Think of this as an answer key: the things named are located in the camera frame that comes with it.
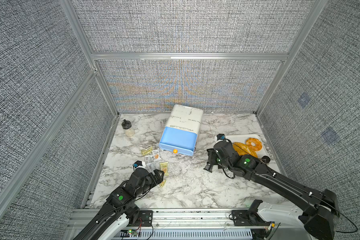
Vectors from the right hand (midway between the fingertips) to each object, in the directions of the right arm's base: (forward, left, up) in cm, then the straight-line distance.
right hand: (209, 150), depth 77 cm
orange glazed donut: (+12, -36, -16) cm, 41 cm away
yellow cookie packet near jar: (+9, +37, -17) cm, 42 cm away
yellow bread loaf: (+8, -23, -13) cm, 28 cm away
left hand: (-10, +25, -8) cm, 28 cm away
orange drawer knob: (0, +18, -1) cm, 18 cm away
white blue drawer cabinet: (+12, +15, -1) cm, 19 cm away
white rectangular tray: (+21, -30, -21) cm, 42 cm away
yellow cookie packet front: (-12, +25, -16) cm, 32 cm away
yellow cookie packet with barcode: (-2, +25, -17) cm, 30 cm away
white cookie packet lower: (-1, +33, -16) cm, 37 cm away
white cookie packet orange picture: (+7, +31, -17) cm, 36 cm away
